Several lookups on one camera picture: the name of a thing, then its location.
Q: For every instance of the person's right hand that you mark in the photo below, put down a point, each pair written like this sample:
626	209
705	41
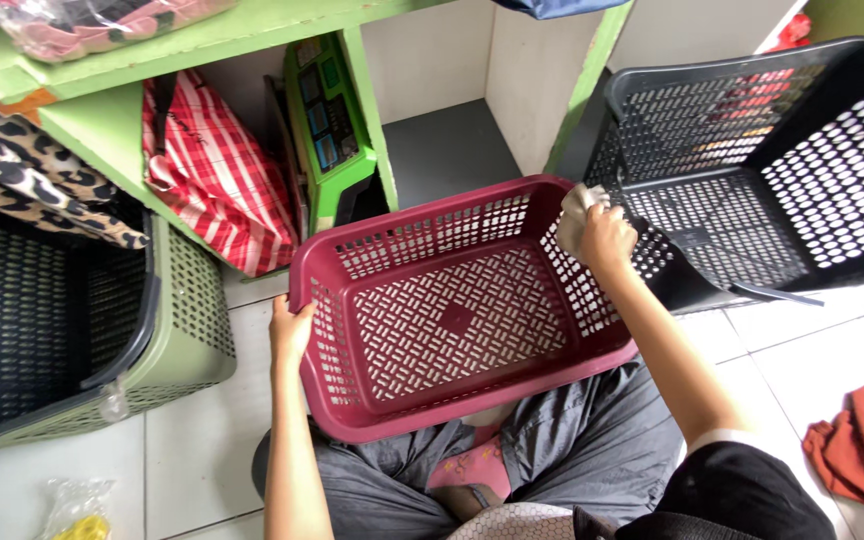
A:
603	238

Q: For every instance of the person's left hand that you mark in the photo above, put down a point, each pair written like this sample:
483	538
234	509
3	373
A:
287	330

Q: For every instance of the person's right fingers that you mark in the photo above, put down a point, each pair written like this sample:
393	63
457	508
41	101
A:
601	213

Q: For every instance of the grey cleaning cloth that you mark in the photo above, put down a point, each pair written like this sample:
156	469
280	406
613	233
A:
576	214

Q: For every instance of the maroon plastic basket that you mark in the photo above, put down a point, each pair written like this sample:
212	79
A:
454	315

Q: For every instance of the black plastic basket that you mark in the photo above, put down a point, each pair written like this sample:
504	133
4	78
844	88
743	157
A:
754	172

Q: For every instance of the blue cloth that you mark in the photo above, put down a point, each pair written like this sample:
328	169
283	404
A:
552	6

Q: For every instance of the person's grey trousers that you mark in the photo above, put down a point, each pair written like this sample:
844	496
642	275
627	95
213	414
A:
582	442

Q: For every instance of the red object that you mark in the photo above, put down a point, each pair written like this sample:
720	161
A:
792	34

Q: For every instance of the green wooden shelf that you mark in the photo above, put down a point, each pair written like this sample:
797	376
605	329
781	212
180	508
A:
342	90

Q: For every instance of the green weighing scale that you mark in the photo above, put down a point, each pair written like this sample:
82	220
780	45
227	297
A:
327	127

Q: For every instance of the person's black sleeve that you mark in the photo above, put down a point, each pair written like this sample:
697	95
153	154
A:
732	495

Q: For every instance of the rust orange cloth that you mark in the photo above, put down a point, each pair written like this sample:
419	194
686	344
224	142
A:
863	442

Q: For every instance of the red striped bag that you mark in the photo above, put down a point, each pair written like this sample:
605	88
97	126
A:
214	180

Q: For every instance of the clear bag of clothes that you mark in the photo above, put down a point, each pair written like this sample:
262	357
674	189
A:
94	22

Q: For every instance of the dark basket with green rim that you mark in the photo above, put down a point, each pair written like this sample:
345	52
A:
64	322

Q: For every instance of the leopard print cloth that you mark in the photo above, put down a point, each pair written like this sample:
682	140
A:
34	187

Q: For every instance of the clear bag with yellow item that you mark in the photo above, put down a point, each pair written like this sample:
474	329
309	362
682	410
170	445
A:
76	514

